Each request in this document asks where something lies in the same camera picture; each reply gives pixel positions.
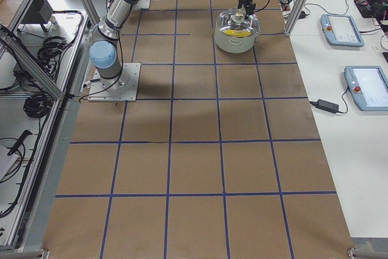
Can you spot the glass pot lid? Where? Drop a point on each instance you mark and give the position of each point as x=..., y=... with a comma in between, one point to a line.
x=236, y=23

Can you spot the pale green steel pot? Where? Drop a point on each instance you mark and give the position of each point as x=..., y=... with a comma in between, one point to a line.
x=233, y=44

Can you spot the far teach pendant tablet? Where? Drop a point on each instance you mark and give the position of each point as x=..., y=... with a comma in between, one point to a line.
x=341, y=31

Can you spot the teach pendant tablet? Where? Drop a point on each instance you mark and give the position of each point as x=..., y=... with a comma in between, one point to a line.
x=341, y=31
x=368, y=87

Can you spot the black power adapter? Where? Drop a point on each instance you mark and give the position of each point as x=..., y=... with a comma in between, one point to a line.
x=327, y=106

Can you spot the near teach pendant tablet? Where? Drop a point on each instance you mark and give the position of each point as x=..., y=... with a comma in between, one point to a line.
x=368, y=87

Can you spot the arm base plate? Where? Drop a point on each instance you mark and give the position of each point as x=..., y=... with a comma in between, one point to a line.
x=142, y=5
x=125, y=89

